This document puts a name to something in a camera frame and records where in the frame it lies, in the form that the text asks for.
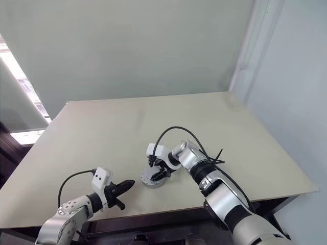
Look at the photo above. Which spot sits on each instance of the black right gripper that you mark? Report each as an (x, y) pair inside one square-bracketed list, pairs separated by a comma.
[(161, 167)]

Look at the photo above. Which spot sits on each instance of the dark brown cabinet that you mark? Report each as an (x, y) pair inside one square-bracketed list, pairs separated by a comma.
[(10, 155)]

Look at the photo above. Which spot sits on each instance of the dark table frame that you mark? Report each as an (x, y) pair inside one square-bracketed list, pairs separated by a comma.
[(153, 222)]

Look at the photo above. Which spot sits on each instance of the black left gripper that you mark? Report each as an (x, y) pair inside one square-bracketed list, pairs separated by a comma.
[(112, 197)]

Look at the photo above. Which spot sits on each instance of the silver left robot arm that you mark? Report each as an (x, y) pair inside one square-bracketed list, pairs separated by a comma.
[(69, 214)]

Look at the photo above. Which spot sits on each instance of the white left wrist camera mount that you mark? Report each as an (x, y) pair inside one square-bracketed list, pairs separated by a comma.
[(101, 178)]

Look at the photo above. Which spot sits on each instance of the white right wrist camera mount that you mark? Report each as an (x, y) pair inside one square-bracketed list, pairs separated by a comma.
[(159, 150)]

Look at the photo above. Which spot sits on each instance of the dark rounded shape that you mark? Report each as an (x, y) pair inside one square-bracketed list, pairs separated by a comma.
[(143, 240)]

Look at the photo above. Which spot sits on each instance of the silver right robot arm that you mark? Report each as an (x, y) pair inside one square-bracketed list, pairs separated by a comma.
[(230, 204)]

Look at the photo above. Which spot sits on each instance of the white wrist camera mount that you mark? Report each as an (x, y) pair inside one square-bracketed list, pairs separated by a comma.
[(101, 178), (159, 150)]

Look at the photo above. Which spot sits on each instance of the grey tape roll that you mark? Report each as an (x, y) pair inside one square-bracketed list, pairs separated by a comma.
[(153, 185)]

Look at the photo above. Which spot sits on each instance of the round grey hinged motor lid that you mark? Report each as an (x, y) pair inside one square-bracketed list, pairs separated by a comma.
[(146, 176)]

